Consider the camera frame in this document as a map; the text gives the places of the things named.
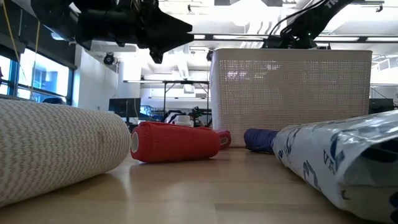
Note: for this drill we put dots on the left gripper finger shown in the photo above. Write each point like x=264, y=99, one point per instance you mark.
x=161, y=42
x=164, y=23

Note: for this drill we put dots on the white perforated plastic basket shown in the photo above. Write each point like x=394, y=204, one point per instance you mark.
x=289, y=99

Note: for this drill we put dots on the small white pill bottle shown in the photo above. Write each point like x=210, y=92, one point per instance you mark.
x=183, y=120

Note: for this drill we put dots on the red bandage roll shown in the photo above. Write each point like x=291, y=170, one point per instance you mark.
x=177, y=141

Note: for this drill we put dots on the purple bandage roll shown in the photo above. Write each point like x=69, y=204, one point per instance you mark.
x=259, y=140

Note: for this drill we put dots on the pink bandage roll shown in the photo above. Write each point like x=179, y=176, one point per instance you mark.
x=225, y=138

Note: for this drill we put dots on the white package blue print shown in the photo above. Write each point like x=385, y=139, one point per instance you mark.
x=342, y=161

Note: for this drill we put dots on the white elastic bandage roll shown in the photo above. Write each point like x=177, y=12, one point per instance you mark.
x=56, y=149

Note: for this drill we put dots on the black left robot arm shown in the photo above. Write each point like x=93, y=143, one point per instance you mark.
x=53, y=15

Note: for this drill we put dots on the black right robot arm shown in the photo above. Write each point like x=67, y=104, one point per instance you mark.
x=314, y=15

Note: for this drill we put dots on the black ceiling spotlight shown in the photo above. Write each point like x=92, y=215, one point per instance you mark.
x=109, y=58
x=210, y=55

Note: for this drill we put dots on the black track light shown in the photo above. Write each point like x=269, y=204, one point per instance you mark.
x=323, y=46

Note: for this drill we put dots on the long ceiling light fixture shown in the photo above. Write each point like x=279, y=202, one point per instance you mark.
x=342, y=39

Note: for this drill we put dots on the black computer monitor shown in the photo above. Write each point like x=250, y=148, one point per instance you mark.
x=124, y=105
x=382, y=105

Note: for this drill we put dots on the large window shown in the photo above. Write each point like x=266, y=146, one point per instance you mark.
x=46, y=77

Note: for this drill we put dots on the black workstation frame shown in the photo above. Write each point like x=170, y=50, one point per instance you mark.
x=186, y=82

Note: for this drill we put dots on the silver ceiling air duct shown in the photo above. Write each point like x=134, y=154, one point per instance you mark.
x=348, y=21

